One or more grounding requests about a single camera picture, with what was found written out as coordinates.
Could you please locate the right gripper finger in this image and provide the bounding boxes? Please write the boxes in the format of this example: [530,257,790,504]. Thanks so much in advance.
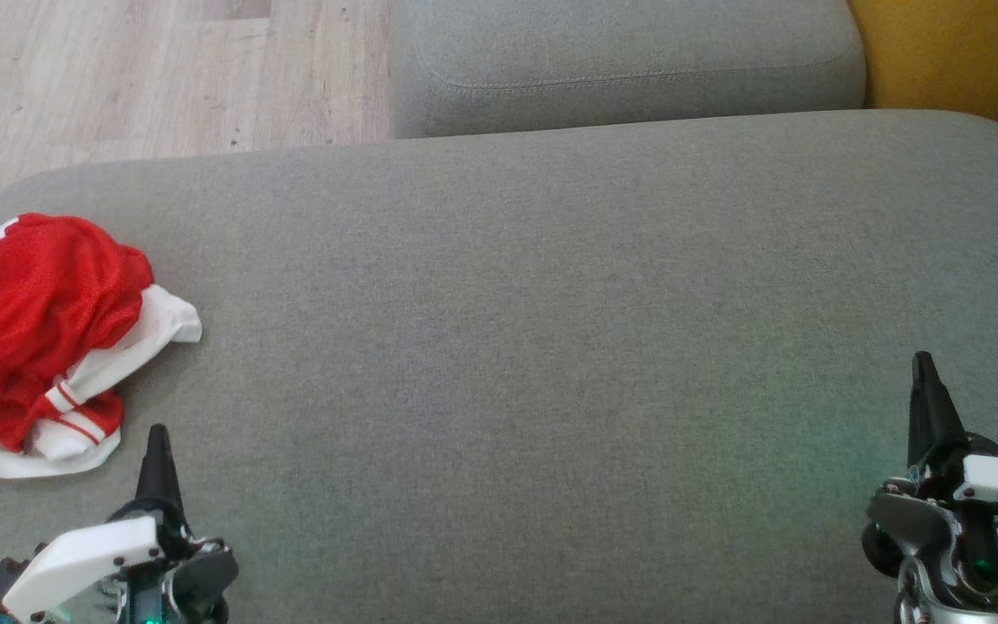
[907,351,935,473]
[930,368,969,473]

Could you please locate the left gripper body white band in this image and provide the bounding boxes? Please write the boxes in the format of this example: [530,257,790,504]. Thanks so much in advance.
[1,511,240,624]

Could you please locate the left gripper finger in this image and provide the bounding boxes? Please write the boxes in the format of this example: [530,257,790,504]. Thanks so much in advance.
[159,426,186,526]
[134,424,160,523]

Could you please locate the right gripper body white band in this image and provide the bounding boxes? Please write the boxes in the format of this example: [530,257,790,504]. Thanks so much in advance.
[863,455,998,624]

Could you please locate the red jersey with white sleeves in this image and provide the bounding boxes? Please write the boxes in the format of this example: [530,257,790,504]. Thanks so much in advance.
[0,284,204,480]

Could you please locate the red shorts with white trim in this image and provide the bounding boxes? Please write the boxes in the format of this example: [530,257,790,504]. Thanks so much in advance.
[0,212,155,467]

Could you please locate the large grey sofa seat cushion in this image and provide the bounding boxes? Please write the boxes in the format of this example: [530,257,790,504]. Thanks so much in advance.
[0,110,998,624]

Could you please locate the small grey sofa cushion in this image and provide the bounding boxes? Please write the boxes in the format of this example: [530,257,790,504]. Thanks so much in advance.
[388,0,866,140]

